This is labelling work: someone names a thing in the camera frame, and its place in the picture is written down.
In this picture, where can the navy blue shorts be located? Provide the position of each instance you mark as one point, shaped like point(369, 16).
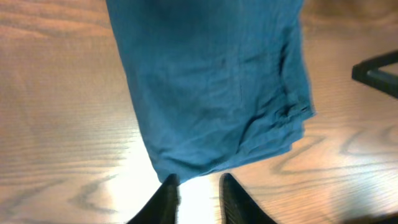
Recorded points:
point(215, 84)

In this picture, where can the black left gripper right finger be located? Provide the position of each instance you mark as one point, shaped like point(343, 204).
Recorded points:
point(237, 206)

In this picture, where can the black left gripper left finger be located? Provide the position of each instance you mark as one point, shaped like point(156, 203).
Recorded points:
point(162, 206)

